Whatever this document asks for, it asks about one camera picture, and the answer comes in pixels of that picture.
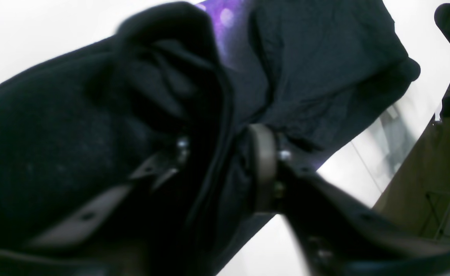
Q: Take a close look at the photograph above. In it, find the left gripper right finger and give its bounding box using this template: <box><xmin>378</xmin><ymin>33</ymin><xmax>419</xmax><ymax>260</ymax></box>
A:
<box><xmin>248</xmin><ymin>124</ymin><xmax>450</xmax><ymax>276</ymax></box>

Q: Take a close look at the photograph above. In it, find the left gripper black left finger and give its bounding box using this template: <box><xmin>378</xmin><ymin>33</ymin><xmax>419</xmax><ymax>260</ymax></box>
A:
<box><xmin>0</xmin><ymin>136</ymin><xmax>190</xmax><ymax>276</ymax></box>

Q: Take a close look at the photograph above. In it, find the black T-shirt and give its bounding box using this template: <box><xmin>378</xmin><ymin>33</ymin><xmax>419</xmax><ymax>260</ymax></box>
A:
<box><xmin>0</xmin><ymin>0</ymin><xmax>420</xmax><ymax>276</ymax></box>

